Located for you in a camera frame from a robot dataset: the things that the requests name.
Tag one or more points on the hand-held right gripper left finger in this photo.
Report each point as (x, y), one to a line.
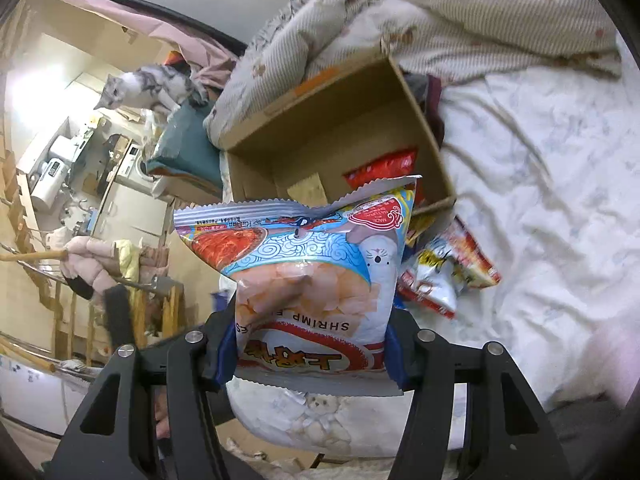
(228, 355)

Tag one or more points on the red striped snack packet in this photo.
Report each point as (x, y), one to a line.
(472, 255)

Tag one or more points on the red and white snack packets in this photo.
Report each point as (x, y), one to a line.
(310, 265)

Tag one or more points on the dark cloth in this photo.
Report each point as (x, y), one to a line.
(590, 445)

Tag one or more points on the beige striped quilt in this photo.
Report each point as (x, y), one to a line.
(450, 15)

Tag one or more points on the teal cushion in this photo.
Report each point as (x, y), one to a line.
(187, 150)

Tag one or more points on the cardboard box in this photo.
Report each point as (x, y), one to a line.
(325, 135)

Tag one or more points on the maroon cloth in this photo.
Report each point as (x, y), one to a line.
(430, 105)

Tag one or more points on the yellow blue snack packet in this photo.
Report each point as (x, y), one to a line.
(422, 225)

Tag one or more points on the white washing machine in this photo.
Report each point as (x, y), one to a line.
(136, 167)

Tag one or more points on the white red snack packet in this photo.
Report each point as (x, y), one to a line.
(432, 280)

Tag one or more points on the pink cloth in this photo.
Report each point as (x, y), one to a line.
(165, 25)

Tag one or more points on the pink padded jacket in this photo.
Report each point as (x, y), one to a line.
(95, 260)

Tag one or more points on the grey tabby cat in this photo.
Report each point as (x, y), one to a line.
(145, 85)

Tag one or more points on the wooden stick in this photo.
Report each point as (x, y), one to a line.
(30, 255)

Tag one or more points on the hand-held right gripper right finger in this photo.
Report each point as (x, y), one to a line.
(397, 360)

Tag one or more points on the white bed sheet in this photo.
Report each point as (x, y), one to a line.
(540, 210)

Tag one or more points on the white kitchen appliance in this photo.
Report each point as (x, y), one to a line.
(52, 170)

